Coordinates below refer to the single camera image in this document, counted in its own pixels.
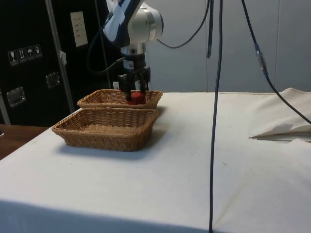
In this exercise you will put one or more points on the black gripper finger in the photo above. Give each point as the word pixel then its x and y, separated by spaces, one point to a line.
pixel 144 76
pixel 128 85

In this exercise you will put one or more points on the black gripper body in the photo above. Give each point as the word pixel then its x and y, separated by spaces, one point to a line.
pixel 138 61

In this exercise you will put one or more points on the red cube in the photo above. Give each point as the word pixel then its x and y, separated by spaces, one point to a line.
pixel 137 99

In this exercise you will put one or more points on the wicker basket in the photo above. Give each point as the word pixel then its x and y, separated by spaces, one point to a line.
pixel 107 97
pixel 104 136

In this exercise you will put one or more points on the pale locker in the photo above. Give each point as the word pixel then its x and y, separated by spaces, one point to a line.
pixel 184 68
pixel 286 48

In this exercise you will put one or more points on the black cabinet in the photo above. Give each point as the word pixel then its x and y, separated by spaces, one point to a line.
pixel 31 29

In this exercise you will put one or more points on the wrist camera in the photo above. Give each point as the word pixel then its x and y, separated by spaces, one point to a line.
pixel 133 50

